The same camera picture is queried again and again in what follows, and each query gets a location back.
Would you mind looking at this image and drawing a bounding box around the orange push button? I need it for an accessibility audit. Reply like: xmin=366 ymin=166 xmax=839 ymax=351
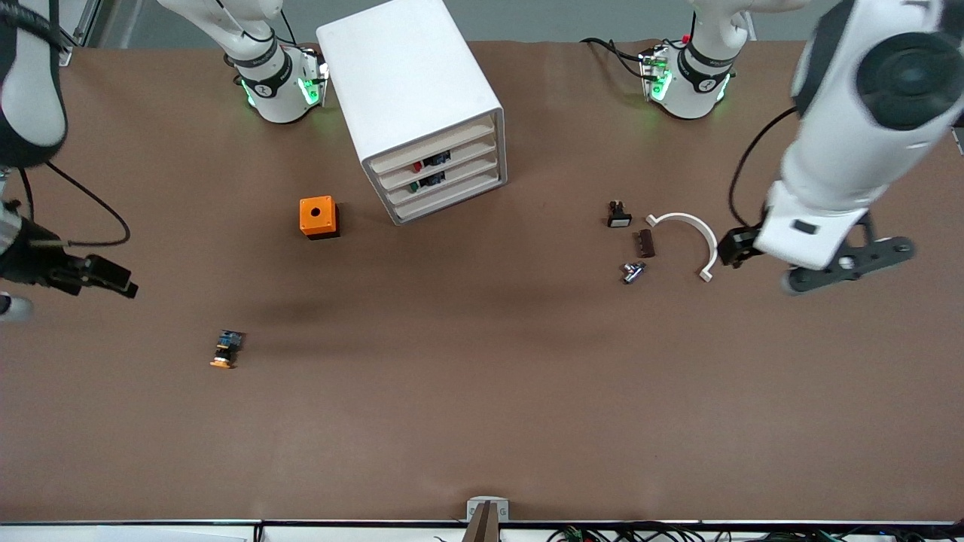
xmin=209 ymin=330 xmax=244 ymax=370

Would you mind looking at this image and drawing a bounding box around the orange button box with hole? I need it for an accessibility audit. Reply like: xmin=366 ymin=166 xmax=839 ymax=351
xmin=299 ymin=196 xmax=340 ymax=241

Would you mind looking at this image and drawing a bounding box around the white drawer with green button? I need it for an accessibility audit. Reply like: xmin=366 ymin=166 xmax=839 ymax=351
xmin=386 ymin=154 xmax=502 ymax=207

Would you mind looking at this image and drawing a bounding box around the white drawer with red button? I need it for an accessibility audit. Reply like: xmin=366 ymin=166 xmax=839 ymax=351
xmin=379 ymin=135 xmax=499 ymax=190

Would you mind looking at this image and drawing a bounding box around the empty white drawer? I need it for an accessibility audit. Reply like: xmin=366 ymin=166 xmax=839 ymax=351
xmin=392 ymin=172 xmax=505 ymax=225

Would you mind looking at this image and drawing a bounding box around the white drawer cabinet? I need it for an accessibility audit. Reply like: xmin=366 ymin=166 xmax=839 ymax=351
xmin=316 ymin=0 xmax=507 ymax=227

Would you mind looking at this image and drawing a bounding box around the white curved plastic bracket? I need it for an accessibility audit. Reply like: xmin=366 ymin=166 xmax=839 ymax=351
xmin=645 ymin=212 xmax=719 ymax=284

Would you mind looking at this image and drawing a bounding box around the black left base cable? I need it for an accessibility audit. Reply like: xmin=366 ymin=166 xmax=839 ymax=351
xmin=578 ymin=36 xmax=650 ymax=80

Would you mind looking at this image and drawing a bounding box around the black base cable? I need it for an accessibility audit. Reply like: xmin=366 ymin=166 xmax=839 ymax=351
xmin=267 ymin=8 xmax=298 ymax=47
xmin=578 ymin=36 xmax=650 ymax=80

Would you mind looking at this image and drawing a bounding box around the aluminium frame profile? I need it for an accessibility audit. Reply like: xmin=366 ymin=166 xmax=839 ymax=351
xmin=56 ymin=0 xmax=102 ymax=67

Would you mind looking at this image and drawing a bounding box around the black right base cable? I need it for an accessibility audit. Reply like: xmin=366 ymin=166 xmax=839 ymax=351
xmin=267 ymin=8 xmax=298 ymax=47

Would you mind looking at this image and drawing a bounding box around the grey metal edge bracket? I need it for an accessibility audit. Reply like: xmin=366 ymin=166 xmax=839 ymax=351
xmin=466 ymin=496 xmax=510 ymax=523

